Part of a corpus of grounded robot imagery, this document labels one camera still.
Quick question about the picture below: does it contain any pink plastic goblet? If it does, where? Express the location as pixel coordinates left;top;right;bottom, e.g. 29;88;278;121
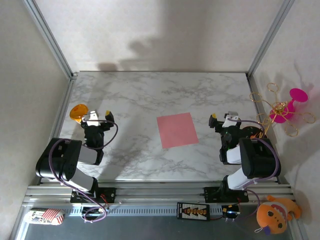
269;87;309;125

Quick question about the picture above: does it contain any orange plastic cup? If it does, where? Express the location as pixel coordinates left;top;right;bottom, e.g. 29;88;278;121
69;103;90;124

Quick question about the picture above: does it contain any red striped snack bag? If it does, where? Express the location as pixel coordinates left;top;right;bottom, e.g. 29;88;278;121
25;207;66;226

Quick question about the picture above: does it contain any grey metal sheet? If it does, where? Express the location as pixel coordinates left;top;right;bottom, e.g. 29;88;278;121
9;214;305;240

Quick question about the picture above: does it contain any black power connector box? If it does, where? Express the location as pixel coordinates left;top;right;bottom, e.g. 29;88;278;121
221;204;241;219

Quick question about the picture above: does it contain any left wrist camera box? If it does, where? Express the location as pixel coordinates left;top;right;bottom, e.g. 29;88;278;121
81;109;101;127

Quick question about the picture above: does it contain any gold wire stand black base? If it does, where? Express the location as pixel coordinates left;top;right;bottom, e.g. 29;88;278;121
243;82;317;140

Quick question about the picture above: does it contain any pink square paper sheet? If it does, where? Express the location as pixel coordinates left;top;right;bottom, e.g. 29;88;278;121
156;112;200;150

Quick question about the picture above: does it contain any aluminium frame post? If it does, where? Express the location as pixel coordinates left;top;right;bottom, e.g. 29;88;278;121
22;0;79;80
246;0;296;79

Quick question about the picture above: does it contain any black charging board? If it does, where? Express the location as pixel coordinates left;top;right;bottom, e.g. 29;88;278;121
176;201;211;222

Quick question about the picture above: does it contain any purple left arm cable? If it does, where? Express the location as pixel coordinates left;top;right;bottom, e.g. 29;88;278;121
48;119;119;224

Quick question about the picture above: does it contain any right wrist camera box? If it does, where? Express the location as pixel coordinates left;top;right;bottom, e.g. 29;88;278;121
223;110;241;128

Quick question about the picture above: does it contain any grey slotted cable duct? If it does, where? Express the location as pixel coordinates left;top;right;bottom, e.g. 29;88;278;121
62;205;225;217

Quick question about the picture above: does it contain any aluminium side rail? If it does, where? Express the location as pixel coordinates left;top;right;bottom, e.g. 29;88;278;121
36;74;77;186
246;73;292;186

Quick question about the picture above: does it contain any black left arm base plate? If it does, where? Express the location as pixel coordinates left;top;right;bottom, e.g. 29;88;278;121
69;186;117;204

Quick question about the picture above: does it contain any aluminium frame rail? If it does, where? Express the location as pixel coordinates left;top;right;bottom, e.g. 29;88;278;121
21;183;297;208

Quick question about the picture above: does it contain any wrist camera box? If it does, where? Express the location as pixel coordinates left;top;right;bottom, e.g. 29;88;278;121
223;110;241;128
81;109;101;127

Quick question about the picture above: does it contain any orange plush fish toy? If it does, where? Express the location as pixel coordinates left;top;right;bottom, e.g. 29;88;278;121
254;194;303;236

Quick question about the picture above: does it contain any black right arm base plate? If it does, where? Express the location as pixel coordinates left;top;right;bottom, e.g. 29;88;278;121
203;186;250;204

